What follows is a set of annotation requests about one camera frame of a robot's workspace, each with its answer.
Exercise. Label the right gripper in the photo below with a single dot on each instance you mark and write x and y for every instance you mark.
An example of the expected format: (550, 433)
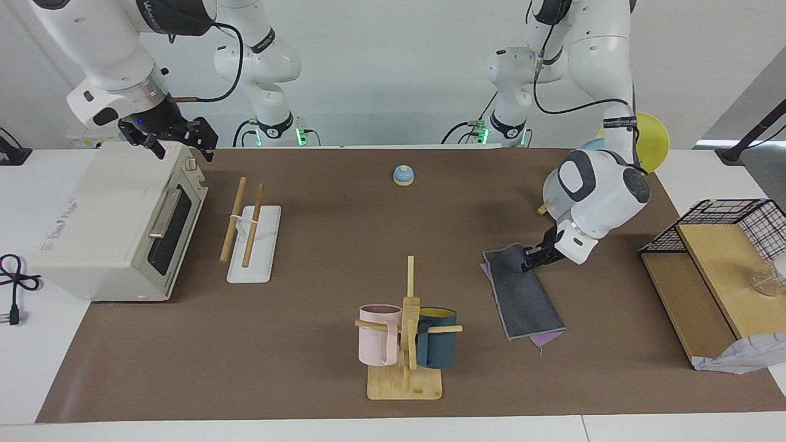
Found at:
(161, 120)

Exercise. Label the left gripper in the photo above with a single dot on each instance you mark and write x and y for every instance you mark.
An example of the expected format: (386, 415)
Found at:
(551, 240)

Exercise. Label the grey towel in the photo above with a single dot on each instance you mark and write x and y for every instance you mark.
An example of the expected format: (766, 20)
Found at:
(522, 294)

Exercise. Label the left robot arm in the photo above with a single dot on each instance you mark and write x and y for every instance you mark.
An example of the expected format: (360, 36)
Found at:
(599, 184)

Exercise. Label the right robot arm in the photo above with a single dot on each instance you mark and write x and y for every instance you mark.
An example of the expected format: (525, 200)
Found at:
(104, 43)

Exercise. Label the white rack with wooden bars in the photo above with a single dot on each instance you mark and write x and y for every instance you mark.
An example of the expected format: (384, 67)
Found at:
(261, 245)

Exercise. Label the wooden stick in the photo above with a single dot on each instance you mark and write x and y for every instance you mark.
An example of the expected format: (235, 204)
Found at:
(542, 209)

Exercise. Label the purple cloth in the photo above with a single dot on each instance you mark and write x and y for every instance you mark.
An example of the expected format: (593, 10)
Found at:
(546, 337)

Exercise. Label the white toaster oven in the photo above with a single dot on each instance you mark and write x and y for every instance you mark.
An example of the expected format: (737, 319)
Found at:
(104, 221)

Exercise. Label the light blue plate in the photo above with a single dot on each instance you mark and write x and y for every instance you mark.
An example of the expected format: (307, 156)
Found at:
(591, 145)

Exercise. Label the dark teal mug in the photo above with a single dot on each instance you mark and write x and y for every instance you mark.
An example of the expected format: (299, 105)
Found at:
(437, 350)

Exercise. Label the small blue bell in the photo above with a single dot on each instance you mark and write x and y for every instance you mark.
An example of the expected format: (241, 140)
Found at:
(403, 176)

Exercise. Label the black stand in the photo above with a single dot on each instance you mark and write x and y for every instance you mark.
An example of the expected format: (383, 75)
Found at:
(12, 153)
(746, 136)

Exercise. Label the yellow plate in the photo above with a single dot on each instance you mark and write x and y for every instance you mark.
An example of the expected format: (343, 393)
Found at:
(654, 144)

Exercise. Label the wooden mug tree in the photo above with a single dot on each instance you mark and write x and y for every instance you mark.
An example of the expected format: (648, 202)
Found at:
(405, 383)

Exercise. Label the wooden shelf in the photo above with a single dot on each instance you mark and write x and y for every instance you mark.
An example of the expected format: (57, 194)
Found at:
(718, 270)

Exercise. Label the pink mug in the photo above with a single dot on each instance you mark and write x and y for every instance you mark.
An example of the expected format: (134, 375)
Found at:
(373, 344)

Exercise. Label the clear glass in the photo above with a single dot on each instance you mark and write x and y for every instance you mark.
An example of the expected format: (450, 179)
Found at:
(764, 283)

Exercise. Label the white patterned cloth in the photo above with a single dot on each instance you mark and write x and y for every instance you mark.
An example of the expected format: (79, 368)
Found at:
(746, 356)

